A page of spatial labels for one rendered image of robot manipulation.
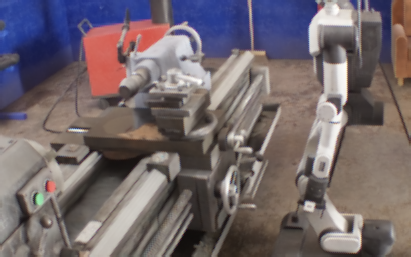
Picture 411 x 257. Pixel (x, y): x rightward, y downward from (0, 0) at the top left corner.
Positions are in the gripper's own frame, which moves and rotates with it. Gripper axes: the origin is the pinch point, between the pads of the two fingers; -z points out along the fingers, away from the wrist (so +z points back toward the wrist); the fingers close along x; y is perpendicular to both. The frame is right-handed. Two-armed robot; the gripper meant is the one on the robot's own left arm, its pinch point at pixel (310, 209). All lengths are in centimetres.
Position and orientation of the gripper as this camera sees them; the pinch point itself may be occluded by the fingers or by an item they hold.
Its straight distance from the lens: 211.8
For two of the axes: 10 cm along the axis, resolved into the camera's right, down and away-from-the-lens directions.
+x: -9.5, -2.2, 2.2
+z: 0.9, -8.7, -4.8
